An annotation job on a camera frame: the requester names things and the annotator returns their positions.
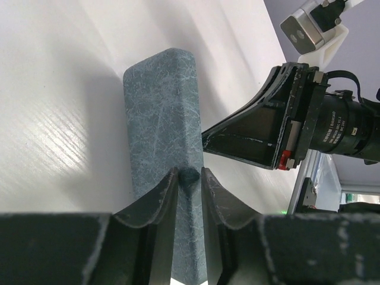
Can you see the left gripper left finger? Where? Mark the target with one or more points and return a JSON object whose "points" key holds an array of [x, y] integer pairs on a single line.
{"points": [[137, 245]]}

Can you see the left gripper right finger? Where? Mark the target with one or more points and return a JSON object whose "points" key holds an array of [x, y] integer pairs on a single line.
{"points": [[238, 239]]}

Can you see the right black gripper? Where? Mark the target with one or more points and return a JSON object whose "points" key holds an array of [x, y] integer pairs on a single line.
{"points": [[340, 122]]}

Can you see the blue glasses case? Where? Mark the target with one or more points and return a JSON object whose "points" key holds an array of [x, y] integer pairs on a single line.
{"points": [[164, 131]]}

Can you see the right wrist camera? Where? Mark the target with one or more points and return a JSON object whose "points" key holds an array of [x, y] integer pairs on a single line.
{"points": [[316, 30]]}

